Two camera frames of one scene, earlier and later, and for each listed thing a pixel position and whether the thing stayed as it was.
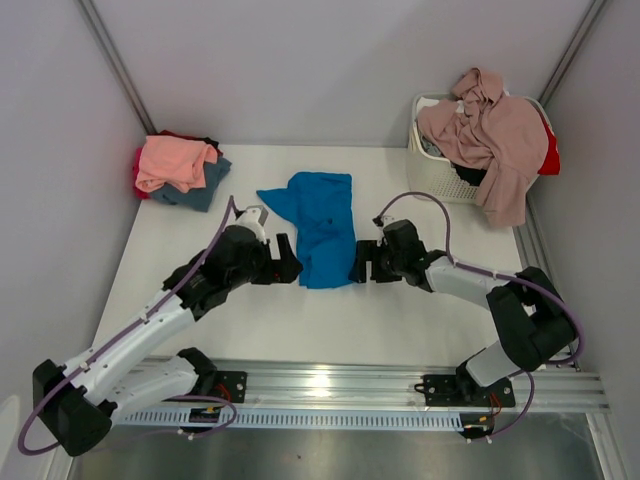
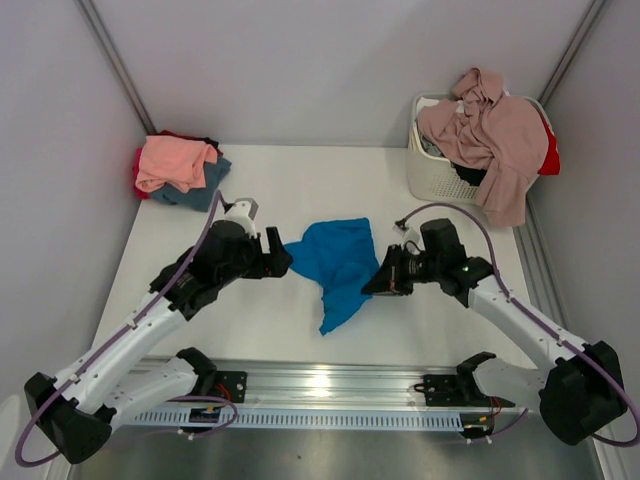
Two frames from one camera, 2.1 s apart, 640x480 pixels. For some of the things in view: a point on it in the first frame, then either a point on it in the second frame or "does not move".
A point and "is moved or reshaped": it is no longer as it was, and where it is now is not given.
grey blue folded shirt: (216, 173) does not move
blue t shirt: (321, 207) is moved or reshaped
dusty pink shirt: (509, 135) does not move
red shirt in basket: (552, 164) does not move
